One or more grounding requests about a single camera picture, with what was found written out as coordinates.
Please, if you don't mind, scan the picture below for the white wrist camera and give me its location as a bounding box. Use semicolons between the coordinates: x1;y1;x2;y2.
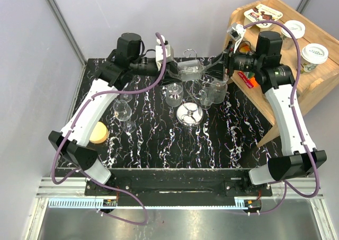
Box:
227;23;246;52
155;35;174;70

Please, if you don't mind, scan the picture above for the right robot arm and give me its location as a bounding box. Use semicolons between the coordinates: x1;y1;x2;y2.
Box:
207;31;327;195

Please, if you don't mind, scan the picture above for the aluminium rail frame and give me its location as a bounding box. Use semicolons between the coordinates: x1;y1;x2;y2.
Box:
26;144;339;240

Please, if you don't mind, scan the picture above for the paper coffee cup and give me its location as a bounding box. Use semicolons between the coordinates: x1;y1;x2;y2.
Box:
281;20;306;50
296;43;329;74

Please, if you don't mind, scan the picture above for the ribbed glass goblet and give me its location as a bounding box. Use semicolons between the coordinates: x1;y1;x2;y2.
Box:
175;59;203;82

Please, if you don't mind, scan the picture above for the colourful sponge pack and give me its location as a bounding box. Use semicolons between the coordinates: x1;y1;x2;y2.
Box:
237;41;259;88

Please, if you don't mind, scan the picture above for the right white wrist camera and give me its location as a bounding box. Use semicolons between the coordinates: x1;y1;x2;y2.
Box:
227;23;246;52

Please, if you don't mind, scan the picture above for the wooden shelf unit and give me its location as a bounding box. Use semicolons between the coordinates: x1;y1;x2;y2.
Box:
229;0;338;147

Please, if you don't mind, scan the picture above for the clear wine glass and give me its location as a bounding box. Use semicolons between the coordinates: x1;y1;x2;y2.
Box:
119;93;133;103
113;100;136;134

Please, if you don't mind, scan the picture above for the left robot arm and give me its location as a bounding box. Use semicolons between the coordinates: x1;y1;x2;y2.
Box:
48;33;174;195

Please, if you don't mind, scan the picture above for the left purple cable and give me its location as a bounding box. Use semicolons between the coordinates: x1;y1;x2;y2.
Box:
50;32;149;225

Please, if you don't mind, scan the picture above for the chrome wine glass rack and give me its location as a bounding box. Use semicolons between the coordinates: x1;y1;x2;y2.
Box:
161;48;228;127

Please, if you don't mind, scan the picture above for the near paper coffee cup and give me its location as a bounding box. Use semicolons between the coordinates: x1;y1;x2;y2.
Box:
296;43;329;74

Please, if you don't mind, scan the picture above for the chocolate yogurt cup pack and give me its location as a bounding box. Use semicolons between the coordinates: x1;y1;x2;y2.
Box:
244;4;283;25

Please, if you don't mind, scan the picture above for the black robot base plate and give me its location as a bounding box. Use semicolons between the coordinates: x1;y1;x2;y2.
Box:
57;167;292;208

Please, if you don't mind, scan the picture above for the far paper coffee cup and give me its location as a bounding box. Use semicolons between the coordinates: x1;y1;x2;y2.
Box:
281;20;306;50

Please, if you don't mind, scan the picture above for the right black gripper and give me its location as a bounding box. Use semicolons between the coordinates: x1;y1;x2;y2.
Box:
201;39;263;82

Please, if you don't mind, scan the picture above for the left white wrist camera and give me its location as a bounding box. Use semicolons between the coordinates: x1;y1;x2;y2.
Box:
155;35;174;70

